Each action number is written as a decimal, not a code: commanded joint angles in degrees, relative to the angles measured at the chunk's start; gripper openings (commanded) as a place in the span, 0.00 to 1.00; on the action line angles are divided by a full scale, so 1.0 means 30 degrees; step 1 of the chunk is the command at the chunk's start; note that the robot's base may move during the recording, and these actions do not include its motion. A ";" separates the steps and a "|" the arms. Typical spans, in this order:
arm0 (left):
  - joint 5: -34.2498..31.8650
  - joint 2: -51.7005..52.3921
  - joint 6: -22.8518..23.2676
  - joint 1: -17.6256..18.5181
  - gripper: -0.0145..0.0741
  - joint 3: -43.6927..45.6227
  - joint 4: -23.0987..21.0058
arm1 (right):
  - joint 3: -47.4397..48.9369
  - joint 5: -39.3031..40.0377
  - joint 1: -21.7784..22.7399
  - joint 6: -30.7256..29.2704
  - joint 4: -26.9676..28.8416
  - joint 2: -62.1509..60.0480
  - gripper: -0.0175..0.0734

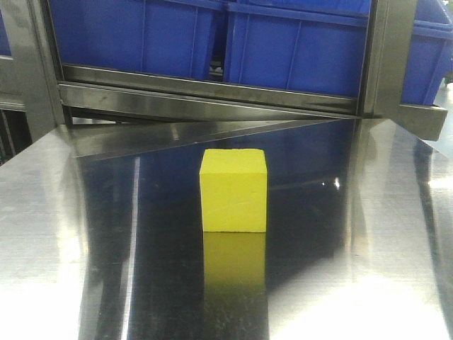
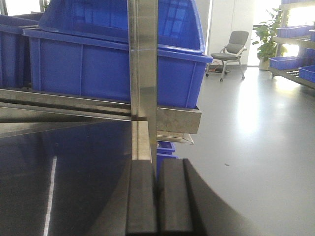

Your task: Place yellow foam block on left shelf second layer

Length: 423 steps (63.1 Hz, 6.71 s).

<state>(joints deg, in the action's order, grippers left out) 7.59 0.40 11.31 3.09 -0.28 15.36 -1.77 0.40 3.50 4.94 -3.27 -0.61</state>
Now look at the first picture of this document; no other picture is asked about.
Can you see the yellow foam block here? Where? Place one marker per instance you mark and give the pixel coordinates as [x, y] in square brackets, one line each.
[234, 190]

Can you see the stainless steel shelf rack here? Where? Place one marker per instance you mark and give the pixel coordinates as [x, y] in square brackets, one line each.
[50, 93]

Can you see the blue plastic bin left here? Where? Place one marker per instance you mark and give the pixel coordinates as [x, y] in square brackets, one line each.
[173, 38]

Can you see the blue plastic bin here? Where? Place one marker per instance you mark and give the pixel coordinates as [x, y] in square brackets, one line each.
[173, 38]
[308, 46]
[429, 54]

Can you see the blue plastic bin middle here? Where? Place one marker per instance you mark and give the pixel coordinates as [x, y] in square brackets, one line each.
[308, 46]

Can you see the blue plastic bin right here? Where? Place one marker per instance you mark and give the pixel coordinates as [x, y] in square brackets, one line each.
[429, 54]

